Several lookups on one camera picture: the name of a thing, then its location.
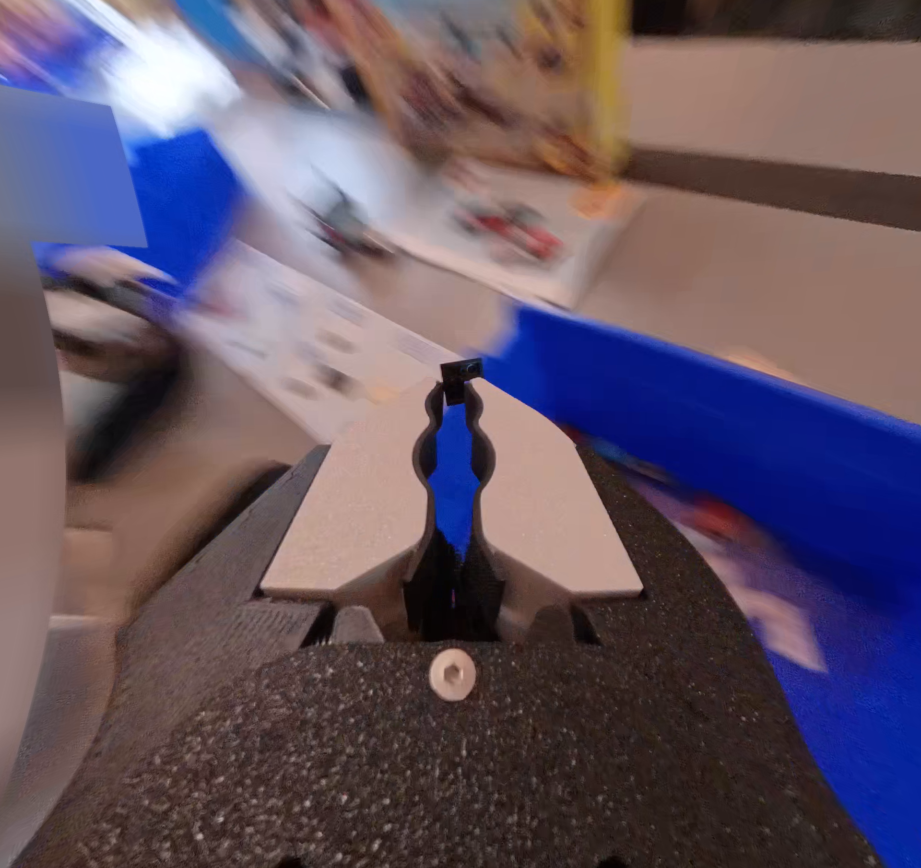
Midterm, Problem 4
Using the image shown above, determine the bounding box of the blue plastic bin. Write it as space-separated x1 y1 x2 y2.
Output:
430 303 921 868

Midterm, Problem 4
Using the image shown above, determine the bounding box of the white stand base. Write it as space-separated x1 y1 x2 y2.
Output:
106 25 243 131

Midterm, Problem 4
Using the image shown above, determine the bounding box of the closed lego instruction booklet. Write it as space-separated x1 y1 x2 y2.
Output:
390 176 646 309

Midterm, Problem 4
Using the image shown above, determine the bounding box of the lego truck model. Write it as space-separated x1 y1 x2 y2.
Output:
297 165 397 260

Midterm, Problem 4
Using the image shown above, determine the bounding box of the pile of lego bricks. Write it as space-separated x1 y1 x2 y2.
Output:
567 428 830 673

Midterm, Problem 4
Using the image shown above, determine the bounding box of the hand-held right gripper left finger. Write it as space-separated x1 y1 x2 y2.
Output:
259 379 445 626

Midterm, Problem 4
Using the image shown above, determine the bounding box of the lego set cardboard box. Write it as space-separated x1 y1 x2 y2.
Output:
337 0 636 183

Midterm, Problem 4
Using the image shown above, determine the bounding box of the open lego instruction booklet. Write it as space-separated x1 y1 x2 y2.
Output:
175 238 463 446

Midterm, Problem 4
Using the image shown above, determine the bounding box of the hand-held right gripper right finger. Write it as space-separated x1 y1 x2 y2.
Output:
466 381 645 629

